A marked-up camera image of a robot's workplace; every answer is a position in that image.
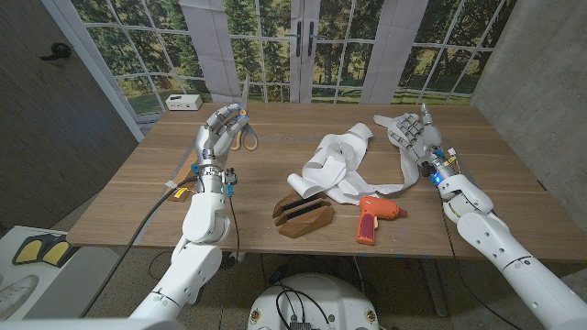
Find white floor platform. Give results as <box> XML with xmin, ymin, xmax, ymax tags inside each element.
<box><xmin>0</xmin><ymin>224</ymin><xmax>121</xmax><ymax>322</ymax></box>

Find dark brown slotted wooden block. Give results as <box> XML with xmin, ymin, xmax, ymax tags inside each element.
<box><xmin>271</xmin><ymin>191</ymin><xmax>335</xmax><ymax>240</ymax></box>

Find white sneaker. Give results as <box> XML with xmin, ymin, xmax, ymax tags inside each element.
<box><xmin>0</xmin><ymin>273</ymin><xmax>40</xmax><ymax>320</ymax></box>

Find grey table leg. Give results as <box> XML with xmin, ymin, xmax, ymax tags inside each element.
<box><xmin>421</xmin><ymin>258</ymin><xmax>449</xmax><ymax>318</ymax></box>

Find orange toy drill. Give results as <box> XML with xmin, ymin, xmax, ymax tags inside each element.
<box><xmin>356</xmin><ymin>195</ymin><xmax>408</xmax><ymax>247</ymax></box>

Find yellow and black foot pedal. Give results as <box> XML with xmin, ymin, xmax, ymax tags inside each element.
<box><xmin>11</xmin><ymin>233</ymin><xmax>72</xmax><ymax>268</ymax></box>

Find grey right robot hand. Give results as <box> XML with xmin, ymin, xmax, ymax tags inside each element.
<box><xmin>387</xmin><ymin>103</ymin><xmax>460</xmax><ymax>184</ymax></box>

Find printed window forest backdrop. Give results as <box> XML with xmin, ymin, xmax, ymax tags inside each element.
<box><xmin>43</xmin><ymin>0</ymin><xmax>519</xmax><ymax>116</ymax></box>

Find black door handle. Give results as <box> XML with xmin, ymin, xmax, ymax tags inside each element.
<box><xmin>39</xmin><ymin>42</ymin><xmax>72</xmax><ymax>61</ymax></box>

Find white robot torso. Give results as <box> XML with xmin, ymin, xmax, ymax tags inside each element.
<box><xmin>247</xmin><ymin>273</ymin><xmax>381</xmax><ymax>330</ymax></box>

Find long light wooden block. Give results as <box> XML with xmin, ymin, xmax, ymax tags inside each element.
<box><xmin>167</xmin><ymin>148</ymin><xmax>201</xmax><ymax>203</ymax></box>

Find white receipt paper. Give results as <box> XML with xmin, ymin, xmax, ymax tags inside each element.
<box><xmin>287</xmin><ymin>113</ymin><xmax>421</xmax><ymax>206</ymax></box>

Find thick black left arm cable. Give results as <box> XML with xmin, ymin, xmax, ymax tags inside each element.
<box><xmin>80</xmin><ymin>176</ymin><xmax>201</xmax><ymax>318</ymax></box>

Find grey and tan scissors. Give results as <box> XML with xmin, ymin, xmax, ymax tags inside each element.
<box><xmin>228</xmin><ymin>72</ymin><xmax>260</xmax><ymax>152</ymax></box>

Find white power strip box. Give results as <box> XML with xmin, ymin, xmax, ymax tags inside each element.
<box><xmin>164</xmin><ymin>93</ymin><xmax>204</xmax><ymax>112</ymax></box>

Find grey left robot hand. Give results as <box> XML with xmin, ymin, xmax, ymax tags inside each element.
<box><xmin>191</xmin><ymin>103</ymin><xmax>251</xmax><ymax>197</ymax></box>

